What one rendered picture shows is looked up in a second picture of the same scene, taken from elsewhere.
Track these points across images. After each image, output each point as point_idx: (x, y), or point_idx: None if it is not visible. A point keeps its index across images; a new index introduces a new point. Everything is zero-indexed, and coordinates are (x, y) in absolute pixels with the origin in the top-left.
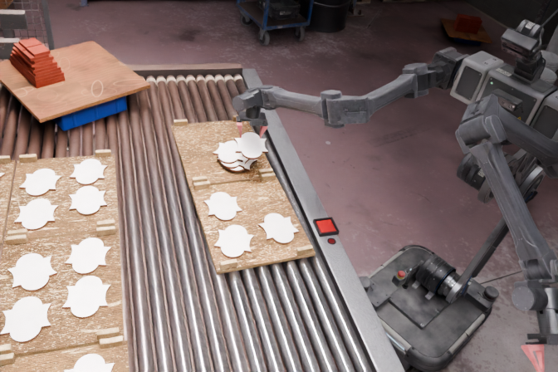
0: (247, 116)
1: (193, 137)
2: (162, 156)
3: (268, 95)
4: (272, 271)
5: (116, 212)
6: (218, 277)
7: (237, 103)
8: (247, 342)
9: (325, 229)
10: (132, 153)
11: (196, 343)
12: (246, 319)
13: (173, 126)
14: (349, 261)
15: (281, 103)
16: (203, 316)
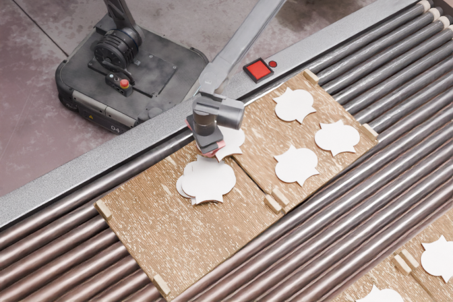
0: (214, 129)
1: (183, 255)
2: (240, 280)
3: (228, 74)
4: (339, 103)
5: (373, 269)
6: (379, 141)
7: (240, 121)
8: (420, 100)
9: (265, 69)
10: None
11: (447, 134)
12: (403, 106)
13: (170, 296)
14: (289, 47)
15: (247, 52)
16: (410, 148)
